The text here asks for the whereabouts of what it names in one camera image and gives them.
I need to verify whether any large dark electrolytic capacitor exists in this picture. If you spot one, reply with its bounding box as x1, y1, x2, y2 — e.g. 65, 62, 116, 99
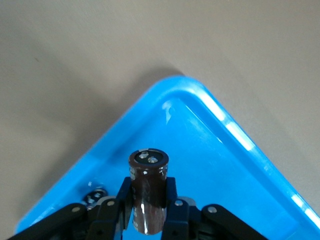
128, 147, 169, 236

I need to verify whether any small dark electrolytic capacitor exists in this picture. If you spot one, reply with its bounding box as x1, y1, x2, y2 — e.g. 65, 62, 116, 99
81, 187, 109, 211

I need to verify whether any table cover mat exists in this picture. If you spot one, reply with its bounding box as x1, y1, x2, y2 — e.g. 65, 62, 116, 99
0, 0, 320, 240

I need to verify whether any blue plastic tray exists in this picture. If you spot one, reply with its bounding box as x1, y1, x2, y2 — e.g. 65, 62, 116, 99
13, 74, 320, 240

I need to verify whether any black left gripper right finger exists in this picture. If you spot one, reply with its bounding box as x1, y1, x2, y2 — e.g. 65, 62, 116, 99
161, 176, 271, 240

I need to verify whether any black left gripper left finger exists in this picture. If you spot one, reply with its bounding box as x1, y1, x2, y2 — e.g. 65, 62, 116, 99
7, 176, 133, 240

